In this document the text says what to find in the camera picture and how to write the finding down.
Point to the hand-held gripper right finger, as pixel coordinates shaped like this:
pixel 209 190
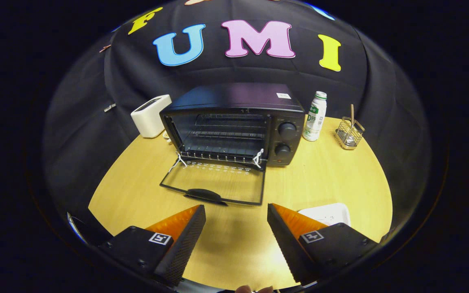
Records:
pixel 287 248

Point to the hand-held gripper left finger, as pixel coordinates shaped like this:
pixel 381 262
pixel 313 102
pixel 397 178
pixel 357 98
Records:
pixel 183 248

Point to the white square plate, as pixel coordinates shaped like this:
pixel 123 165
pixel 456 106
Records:
pixel 328 213

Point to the black toaster oven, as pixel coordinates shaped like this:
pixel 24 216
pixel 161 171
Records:
pixel 234 97

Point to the white bread toaster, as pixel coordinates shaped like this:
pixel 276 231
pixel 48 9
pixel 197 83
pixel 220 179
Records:
pixel 149 118

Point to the white plastic bottle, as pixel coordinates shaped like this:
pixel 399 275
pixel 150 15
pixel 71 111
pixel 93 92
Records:
pixel 314 122

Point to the silver metal clip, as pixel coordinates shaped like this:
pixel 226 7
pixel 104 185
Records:
pixel 109 108

